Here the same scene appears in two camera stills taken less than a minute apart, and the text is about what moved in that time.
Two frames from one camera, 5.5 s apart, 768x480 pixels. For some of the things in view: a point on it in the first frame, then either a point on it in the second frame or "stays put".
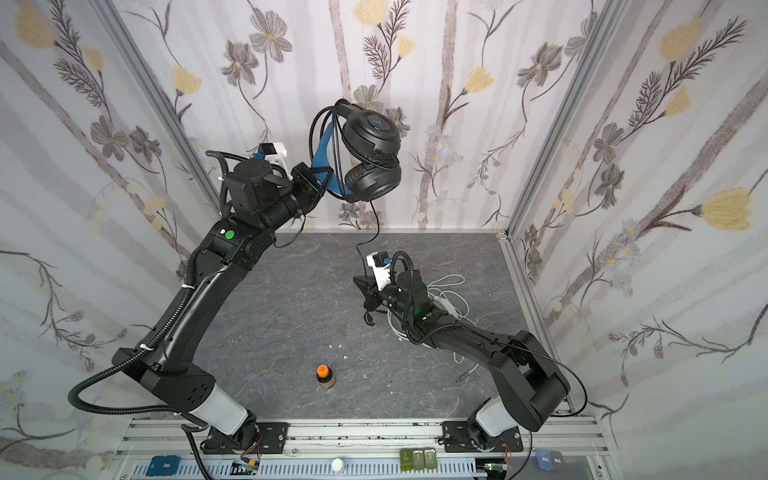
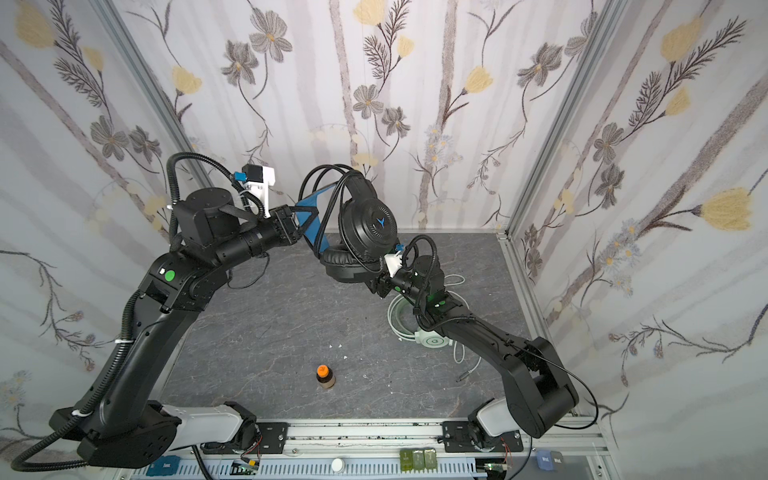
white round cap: x=338 y=465 stays put
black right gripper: x=369 y=291 → x=383 y=283
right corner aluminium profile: x=604 y=31 stays put
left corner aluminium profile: x=160 y=96 stays put
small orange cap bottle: x=325 y=376 stays put
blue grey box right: x=548 y=460 stays put
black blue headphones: x=357 y=151 → x=344 y=219
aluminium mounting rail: x=553 y=448 stays put
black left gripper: x=306 y=182 → x=285 y=224
